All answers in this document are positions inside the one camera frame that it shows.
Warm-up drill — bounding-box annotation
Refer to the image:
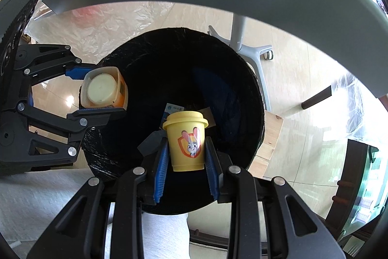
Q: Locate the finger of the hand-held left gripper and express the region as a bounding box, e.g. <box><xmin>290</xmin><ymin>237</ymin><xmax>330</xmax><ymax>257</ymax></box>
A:
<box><xmin>14</xmin><ymin>43</ymin><xmax>99</xmax><ymax>85</ymax></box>
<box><xmin>0</xmin><ymin>101</ymin><xmax>126</xmax><ymax>167</ymax></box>

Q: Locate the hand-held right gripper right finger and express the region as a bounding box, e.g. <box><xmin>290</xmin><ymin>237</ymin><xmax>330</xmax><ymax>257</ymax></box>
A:
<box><xmin>205</xmin><ymin>136</ymin><xmax>346</xmax><ymax>259</ymax></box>

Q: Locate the glass top side table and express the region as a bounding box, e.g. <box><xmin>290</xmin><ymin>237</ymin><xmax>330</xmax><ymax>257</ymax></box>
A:
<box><xmin>326</xmin><ymin>139</ymin><xmax>388</xmax><ymax>256</ymax></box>

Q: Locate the dark wooden table leg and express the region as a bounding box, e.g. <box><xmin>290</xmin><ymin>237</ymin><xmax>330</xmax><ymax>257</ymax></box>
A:
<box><xmin>301</xmin><ymin>86</ymin><xmax>332</xmax><ymax>109</ymax></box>

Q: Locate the light wooden board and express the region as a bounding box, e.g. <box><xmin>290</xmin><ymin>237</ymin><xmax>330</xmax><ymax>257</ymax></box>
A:
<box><xmin>247</xmin><ymin>110</ymin><xmax>284</xmax><ymax>179</ymax></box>

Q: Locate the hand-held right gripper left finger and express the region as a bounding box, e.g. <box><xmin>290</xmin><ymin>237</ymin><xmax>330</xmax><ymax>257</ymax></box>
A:
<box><xmin>26</xmin><ymin>138</ymin><xmax>170</xmax><ymax>259</ymax></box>

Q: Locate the yellow cartoon cup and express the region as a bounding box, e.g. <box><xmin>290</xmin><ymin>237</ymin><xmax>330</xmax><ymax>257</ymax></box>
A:
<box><xmin>163</xmin><ymin>111</ymin><xmax>209</xmax><ymax>172</ymax></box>

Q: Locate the orange container white lid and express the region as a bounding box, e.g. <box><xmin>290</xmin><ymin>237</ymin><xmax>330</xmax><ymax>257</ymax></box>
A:
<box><xmin>79</xmin><ymin>66</ymin><xmax>128</xmax><ymax>109</ymax></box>

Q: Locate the brown paper piece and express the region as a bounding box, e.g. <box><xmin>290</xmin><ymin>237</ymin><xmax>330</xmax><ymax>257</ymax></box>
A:
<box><xmin>200</xmin><ymin>107</ymin><xmax>216</xmax><ymax>127</ymax></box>

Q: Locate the black round bin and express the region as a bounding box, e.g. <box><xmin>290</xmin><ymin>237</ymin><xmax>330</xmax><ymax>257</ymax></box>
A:
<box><xmin>81</xmin><ymin>27</ymin><xmax>266</xmax><ymax>215</ymax></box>

